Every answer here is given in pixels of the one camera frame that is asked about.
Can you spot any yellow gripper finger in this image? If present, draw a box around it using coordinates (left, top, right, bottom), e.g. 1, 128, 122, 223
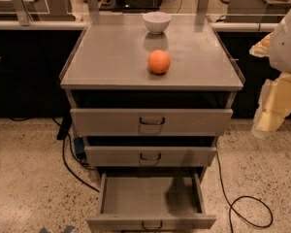
251, 109, 285, 139

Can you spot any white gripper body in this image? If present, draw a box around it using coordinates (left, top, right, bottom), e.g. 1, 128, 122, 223
264, 73, 291, 119

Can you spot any grey bottom drawer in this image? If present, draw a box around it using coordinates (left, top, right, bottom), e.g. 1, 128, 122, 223
87, 171, 216, 232

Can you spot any grey drawer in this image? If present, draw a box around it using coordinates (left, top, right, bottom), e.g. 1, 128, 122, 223
71, 109, 233, 136
87, 171, 216, 232
85, 147, 216, 167

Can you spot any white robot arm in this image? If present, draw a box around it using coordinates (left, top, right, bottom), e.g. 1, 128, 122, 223
249, 10, 291, 139

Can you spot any grey metal drawer cabinet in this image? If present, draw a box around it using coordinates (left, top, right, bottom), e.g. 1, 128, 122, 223
59, 13, 246, 183

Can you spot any grey middle drawer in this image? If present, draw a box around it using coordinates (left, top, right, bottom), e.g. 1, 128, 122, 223
85, 147, 216, 167

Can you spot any grey top drawer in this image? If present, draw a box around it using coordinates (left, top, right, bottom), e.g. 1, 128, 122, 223
71, 109, 233, 136

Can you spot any grey background table right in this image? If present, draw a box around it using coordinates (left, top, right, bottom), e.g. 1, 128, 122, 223
225, 0, 291, 23

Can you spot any grey background table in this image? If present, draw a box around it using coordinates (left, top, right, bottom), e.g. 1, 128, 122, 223
0, 0, 75, 21
225, 0, 291, 23

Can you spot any orange fruit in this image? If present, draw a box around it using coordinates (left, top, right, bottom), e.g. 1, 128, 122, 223
147, 50, 171, 75

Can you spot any white bowl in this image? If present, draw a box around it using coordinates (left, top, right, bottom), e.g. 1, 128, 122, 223
143, 12, 172, 34

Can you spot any blue power box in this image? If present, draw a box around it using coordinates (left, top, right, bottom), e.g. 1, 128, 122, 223
74, 137, 85, 157

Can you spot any grey background table left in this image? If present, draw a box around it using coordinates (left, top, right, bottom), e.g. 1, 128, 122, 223
0, 0, 75, 21

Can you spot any black cable right floor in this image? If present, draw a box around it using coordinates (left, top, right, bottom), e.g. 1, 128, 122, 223
215, 150, 275, 233

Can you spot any black cable floor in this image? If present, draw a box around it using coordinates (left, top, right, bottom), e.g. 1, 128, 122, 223
10, 116, 101, 193
215, 150, 275, 233

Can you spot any black cable left floor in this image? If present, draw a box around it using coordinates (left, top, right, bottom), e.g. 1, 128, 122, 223
10, 116, 101, 193

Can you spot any white counter rail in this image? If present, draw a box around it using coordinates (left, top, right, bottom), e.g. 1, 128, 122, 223
0, 20, 277, 32

